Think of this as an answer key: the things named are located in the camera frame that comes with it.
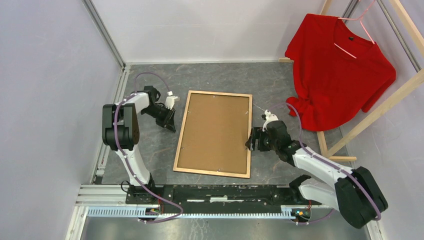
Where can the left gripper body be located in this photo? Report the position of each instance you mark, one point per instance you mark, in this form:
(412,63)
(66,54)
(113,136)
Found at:
(162,114)

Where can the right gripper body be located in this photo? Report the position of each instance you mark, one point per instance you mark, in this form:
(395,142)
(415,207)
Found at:
(264,144)

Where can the brown frame backing board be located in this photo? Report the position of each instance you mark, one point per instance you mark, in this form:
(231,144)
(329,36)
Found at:
(213,134)

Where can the black wooden picture frame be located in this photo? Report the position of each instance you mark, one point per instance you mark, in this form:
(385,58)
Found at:
(213,134)

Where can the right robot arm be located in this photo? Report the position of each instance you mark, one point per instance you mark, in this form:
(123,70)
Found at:
(353,192)

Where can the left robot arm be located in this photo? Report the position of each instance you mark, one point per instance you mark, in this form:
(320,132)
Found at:
(120,131)

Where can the wooden clothes rack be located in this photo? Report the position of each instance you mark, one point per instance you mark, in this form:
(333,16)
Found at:
(407,88)

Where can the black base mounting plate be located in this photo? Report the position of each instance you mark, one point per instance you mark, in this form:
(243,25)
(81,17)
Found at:
(217,199)

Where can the red t-shirt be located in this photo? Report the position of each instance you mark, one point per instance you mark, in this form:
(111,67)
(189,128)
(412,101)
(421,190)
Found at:
(336,73)

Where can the pink clothes hanger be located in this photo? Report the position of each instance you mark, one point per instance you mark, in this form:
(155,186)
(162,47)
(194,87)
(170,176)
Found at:
(359,30)

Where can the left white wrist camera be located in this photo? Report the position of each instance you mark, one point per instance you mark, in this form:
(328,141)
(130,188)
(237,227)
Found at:
(170,100)

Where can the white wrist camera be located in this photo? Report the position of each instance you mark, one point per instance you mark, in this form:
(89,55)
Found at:
(268,118)
(170,100)

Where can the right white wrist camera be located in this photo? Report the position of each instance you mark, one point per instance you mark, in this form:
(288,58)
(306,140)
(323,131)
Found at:
(268,118)

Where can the white slotted cable duct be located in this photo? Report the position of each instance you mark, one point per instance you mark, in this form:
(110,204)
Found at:
(145,213)

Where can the aluminium rail frame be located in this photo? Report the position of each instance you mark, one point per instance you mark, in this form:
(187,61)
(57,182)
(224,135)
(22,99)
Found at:
(94,195)

